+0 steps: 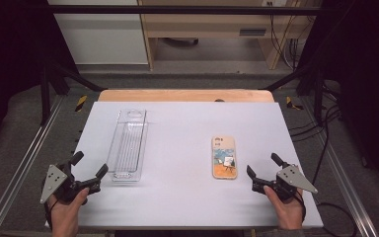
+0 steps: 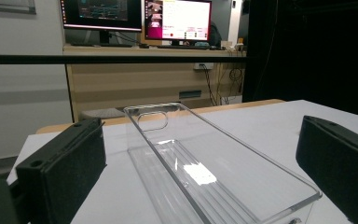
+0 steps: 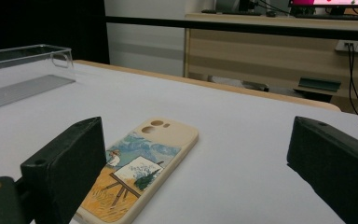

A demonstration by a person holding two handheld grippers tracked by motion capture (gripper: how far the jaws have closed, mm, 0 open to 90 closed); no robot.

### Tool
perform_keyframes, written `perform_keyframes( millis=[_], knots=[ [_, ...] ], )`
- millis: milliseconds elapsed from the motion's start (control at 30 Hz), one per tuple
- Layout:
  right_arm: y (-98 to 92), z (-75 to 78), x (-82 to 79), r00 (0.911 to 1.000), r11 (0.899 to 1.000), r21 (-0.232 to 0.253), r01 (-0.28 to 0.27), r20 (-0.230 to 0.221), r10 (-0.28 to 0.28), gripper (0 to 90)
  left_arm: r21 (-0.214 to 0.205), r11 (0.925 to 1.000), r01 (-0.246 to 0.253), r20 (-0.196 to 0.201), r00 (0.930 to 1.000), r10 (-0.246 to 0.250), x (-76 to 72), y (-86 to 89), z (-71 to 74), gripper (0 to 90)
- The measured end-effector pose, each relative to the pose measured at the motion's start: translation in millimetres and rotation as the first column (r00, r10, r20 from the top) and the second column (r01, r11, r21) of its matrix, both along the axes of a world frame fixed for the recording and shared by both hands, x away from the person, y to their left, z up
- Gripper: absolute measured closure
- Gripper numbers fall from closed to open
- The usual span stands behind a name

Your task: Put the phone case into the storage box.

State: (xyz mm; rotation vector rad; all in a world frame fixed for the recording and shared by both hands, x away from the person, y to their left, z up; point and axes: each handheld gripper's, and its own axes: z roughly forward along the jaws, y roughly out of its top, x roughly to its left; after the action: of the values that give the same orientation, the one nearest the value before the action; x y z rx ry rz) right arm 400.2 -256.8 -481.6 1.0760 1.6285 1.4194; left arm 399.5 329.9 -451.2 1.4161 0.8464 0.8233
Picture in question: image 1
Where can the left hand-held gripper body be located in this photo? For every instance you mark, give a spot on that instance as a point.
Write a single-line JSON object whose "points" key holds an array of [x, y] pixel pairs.
{"points": [[55, 180]]}

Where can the dark curtain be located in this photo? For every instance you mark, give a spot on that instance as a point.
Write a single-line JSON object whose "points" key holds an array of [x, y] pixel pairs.
{"points": [[368, 82], [10, 65]]}

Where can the clear plastic packaging box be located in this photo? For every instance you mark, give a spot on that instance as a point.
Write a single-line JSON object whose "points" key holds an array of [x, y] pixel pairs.
{"points": [[127, 146]]}

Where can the black horizontal frame bar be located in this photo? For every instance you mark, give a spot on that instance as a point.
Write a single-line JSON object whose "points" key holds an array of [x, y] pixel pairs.
{"points": [[177, 10]]}

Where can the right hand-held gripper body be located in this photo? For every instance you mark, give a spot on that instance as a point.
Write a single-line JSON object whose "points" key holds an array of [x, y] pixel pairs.
{"points": [[292, 179]]}

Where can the person's left hand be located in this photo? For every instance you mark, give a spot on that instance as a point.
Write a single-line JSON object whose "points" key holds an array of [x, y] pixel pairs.
{"points": [[66, 210]]}

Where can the light wooden desk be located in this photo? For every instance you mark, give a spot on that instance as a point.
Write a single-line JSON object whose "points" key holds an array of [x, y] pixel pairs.
{"points": [[210, 19]]}

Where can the beige illustrated phone case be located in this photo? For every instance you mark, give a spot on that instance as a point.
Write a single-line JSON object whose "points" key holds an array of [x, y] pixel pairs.
{"points": [[224, 158]]}

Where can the black frame stand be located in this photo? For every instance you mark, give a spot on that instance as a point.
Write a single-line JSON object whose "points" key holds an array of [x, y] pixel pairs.
{"points": [[317, 95], [46, 92]]}

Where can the wooden table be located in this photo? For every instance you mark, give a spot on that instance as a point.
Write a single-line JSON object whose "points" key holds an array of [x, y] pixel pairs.
{"points": [[177, 95]]}

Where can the yellow black tape strip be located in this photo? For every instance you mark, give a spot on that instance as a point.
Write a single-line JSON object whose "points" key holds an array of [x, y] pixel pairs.
{"points": [[81, 103], [291, 103]]}

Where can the white cabinet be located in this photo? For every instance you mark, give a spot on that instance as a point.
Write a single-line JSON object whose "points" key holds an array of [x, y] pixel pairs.
{"points": [[102, 36]]}

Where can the person's right hand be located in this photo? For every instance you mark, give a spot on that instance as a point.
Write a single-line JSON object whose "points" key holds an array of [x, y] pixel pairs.
{"points": [[286, 210]]}

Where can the aluminium floor rail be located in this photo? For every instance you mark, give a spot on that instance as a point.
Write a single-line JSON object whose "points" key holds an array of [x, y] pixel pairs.
{"points": [[23, 168], [342, 177]]}

